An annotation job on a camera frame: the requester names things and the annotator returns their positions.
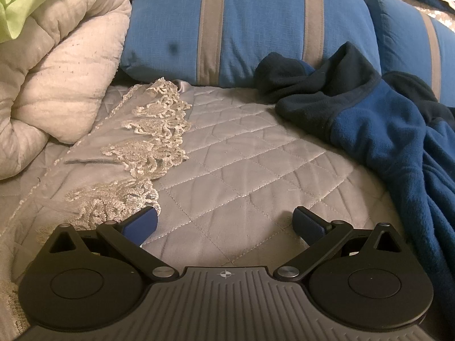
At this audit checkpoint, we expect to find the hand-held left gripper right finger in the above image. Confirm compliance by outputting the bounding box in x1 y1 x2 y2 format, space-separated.
274 206 408 285

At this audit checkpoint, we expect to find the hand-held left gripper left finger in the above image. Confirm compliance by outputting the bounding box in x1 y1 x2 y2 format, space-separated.
46 206 180 285

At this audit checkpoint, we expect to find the blue fleece jacket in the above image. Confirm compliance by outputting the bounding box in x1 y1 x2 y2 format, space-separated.
254 42 455 313

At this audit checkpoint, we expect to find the grey quilted bedspread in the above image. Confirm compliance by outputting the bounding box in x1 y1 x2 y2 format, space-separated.
53 83 427 278

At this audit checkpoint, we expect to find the white quilted comforter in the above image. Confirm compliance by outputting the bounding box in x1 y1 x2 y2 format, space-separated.
0 0 132 182

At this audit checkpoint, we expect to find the blue grey-striped cushion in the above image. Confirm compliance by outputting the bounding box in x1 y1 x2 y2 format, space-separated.
119 0 382 89
363 0 455 114

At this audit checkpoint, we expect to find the beige floral lace cover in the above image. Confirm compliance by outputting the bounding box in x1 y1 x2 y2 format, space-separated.
370 0 455 32

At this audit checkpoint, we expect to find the light green sheet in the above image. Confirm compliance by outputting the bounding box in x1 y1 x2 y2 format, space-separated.
0 0 84 41

